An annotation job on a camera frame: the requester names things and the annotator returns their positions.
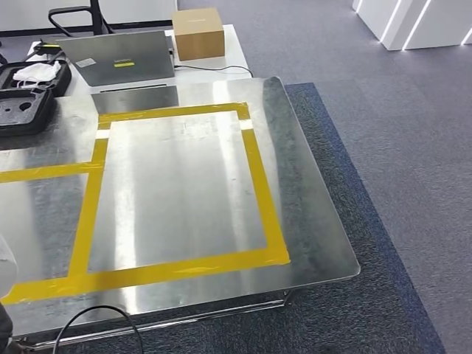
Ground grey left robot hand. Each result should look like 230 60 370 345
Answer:
0 302 14 354

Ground white curved plastic part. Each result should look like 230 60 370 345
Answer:
0 233 18 300

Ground stainless steel workbench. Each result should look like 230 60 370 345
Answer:
0 75 361 351

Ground yellow tape on workbench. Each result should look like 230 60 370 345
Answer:
0 101 291 306

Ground black foam-lined case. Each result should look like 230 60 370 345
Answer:
0 59 73 138

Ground white cloth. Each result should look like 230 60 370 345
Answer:
13 60 62 89

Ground black and yellow device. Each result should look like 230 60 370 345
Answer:
32 40 63 55

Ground grey laptop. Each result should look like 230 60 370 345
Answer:
58 29 177 94

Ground black chair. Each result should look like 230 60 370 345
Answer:
48 0 116 38

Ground brown cardboard box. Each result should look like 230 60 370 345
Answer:
171 7 226 63

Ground white blocks with light strips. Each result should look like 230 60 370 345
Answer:
352 0 472 52

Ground black cable loop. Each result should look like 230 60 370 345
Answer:
52 305 145 354

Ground thin black cable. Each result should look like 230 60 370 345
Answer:
173 63 255 79

